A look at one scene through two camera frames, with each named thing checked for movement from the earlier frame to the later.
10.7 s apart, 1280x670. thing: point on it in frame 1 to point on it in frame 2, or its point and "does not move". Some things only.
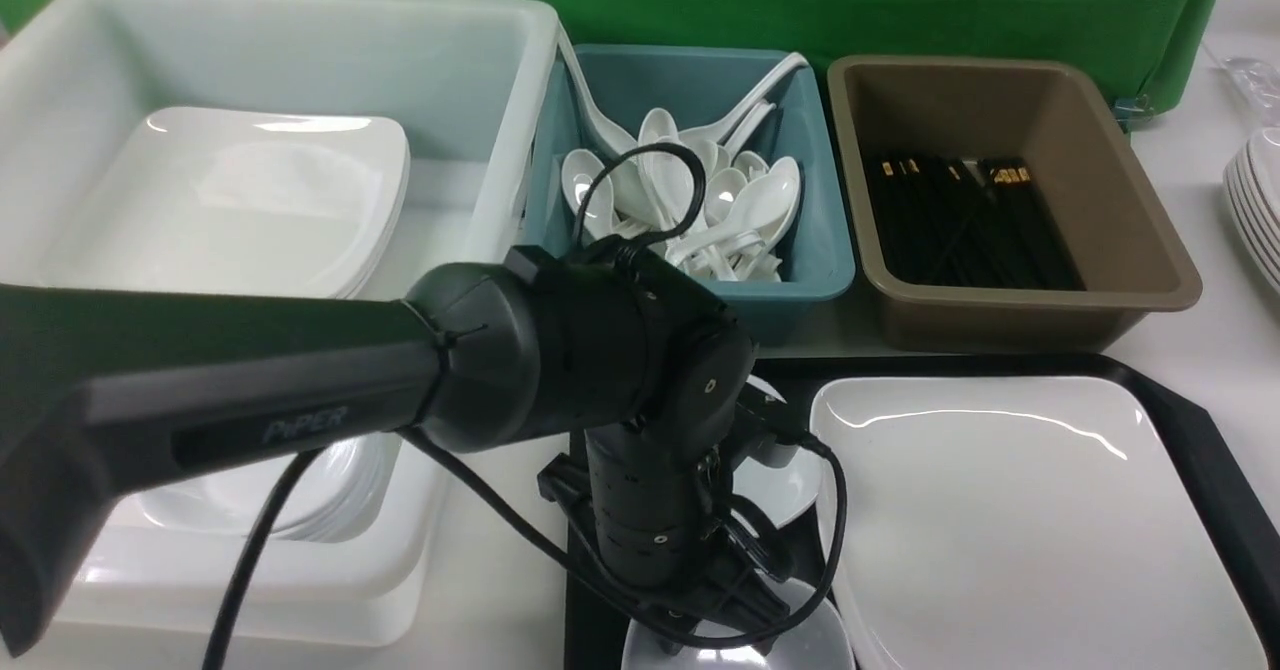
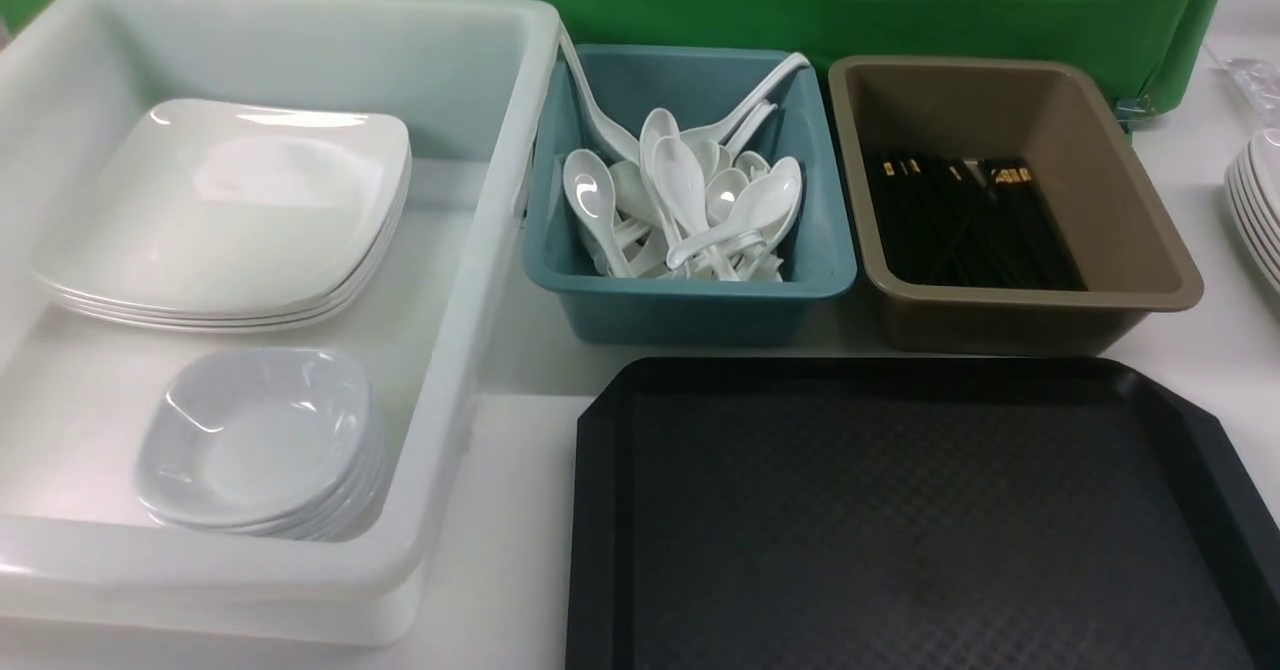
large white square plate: [1026, 523] to [232, 215]
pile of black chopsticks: [968, 222] does not move
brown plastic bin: [992, 207] does not move
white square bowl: [823, 643] to [280, 442]
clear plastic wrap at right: [1260, 85] does not move
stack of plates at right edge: [1252, 181] does not move
